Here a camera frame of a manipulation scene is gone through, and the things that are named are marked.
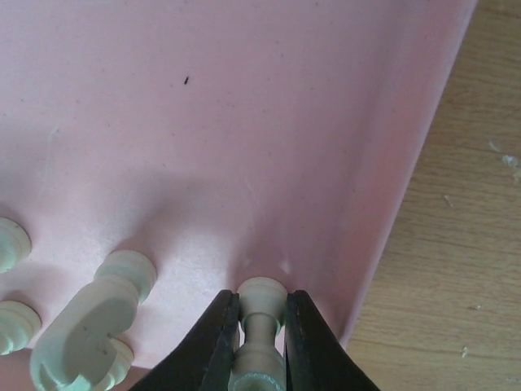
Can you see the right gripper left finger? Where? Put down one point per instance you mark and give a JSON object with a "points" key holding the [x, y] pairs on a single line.
{"points": [[203, 360]]}

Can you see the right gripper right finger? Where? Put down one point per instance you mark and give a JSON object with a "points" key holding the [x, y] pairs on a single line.
{"points": [[315, 360]]}

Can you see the white rook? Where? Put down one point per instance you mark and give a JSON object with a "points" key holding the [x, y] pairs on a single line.
{"points": [[257, 364]]}

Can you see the white knight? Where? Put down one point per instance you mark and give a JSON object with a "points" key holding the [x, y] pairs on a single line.
{"points": [[76, 351]]}

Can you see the white pawn piece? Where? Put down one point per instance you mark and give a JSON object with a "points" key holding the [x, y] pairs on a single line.
{"points": [[19, 325]]}

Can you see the white bishop piece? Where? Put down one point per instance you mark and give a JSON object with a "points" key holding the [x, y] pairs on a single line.
{"points": [[16, 244]]}

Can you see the pink plastic tray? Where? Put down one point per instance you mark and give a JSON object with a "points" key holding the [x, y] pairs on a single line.
{"points": [[223, 139]]}

